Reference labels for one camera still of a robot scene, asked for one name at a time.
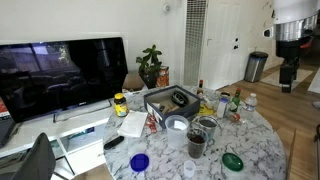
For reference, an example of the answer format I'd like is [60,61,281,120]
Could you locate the black flat screen television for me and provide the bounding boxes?
[0,37,128,123]

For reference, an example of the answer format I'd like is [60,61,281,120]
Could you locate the brown hot sauce bottle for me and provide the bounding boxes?
[197,79,203,97]

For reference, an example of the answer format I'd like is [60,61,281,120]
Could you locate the orange snack box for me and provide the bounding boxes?
[156,66,169,87]

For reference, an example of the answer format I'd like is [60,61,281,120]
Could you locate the large translucent plastic cup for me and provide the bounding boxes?
[165,115,189,149]

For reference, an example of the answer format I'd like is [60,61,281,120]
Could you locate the silver metal cup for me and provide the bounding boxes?
[198,116,218,139]

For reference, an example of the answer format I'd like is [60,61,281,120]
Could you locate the black remote control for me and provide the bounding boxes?
[103,136,124,150]

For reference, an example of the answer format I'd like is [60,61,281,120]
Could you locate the clear water bottle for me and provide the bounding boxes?
[242,93,258,121]

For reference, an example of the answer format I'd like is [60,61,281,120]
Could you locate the white tv stand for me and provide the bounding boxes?
[0,100,114,180]

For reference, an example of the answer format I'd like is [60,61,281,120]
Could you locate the green glass bottle red cap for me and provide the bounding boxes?
[230,88,241,112]

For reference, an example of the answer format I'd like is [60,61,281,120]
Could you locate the green plastic lid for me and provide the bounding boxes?
[222,153,244,172]

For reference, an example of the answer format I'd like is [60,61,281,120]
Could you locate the small lying spice bottle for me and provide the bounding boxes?
[227,113,240,122]

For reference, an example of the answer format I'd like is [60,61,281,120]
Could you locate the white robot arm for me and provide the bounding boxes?
[273,0,319,93]

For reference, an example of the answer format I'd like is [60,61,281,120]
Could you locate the white bottle blue cap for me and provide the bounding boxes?
[217,97,228,118]

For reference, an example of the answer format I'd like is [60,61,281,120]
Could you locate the white door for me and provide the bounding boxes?
[201,0,249,89]

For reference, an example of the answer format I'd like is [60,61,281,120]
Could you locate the dark grey chair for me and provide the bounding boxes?
[10,133,56,180]

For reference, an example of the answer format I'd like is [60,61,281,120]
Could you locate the white paper napkin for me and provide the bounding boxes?
[118,110,147,137]

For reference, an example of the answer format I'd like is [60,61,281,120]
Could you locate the brown cardboard box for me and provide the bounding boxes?
[122,73,145,92]

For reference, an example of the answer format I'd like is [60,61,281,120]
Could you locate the clear plastic cup with coffee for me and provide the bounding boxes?
[187,128,208,159]

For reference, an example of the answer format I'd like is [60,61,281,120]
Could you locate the red snack packet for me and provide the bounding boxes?
[145,114,157,133]

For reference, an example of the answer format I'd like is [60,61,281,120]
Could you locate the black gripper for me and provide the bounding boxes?
[279,57,299,93]

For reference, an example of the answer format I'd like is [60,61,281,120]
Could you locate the dark blue cardboard box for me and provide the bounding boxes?
[144,85,200,129]

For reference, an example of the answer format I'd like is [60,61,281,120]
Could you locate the yellow vitamin bottle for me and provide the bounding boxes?
[114,93,128,117]

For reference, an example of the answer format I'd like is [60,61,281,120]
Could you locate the yellow packet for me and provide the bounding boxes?
[198,104,215,115]

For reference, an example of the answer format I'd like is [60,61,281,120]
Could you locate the silver trash can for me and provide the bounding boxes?
[244,51,268,82]

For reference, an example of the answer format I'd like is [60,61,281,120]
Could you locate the black glasses case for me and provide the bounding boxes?
[171,91,189,107]

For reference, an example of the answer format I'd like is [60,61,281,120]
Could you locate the green potted plant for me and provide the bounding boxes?
[136,45,162,89]

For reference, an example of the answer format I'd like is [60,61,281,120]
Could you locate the blue plastic lid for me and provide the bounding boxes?
[130,153,150,172]

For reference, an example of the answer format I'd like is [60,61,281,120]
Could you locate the open tin can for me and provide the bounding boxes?
[220,91,231,101]

